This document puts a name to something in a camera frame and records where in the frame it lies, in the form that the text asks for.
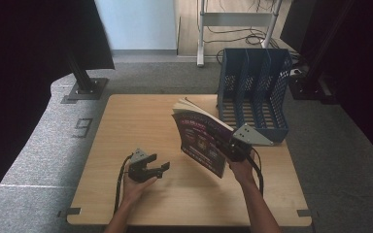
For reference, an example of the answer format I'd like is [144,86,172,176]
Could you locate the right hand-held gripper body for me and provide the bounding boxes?
[223,122,275,163]

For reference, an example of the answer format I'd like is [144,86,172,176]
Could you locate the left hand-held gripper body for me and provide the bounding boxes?
[128,148,159,183]

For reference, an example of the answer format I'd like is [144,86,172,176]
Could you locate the purple paperback book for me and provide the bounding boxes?
[171,97,236,180]

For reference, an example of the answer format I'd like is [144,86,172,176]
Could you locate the blue plastic file rack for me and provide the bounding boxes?
[216,48,294,146]

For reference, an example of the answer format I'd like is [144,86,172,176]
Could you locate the person's right hand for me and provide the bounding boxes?
[227,152,257,186]

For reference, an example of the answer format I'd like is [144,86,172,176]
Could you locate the black metal stand with base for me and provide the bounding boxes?
[287,18,339,105]
[60,48,110,102]

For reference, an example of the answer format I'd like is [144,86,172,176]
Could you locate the black curtain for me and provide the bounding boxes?
[279,0,373,171]
[0,0,116,216]

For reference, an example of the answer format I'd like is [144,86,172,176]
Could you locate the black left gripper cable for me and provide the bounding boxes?
[113,154,134,216]

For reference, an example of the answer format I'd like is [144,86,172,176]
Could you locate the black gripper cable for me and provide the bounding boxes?
[246,147,265,197]
[113,154,134,216]

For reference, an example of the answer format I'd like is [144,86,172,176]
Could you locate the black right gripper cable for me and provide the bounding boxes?
[246,147,265,197]

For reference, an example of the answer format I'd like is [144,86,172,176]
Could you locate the grey table bracket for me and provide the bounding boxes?
[57,207,83,218]

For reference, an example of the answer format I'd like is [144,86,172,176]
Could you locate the black floor cables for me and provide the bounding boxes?
[203,0,293,50]

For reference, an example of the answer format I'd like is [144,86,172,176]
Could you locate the white metal desk frame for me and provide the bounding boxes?
[196,0,285,68]

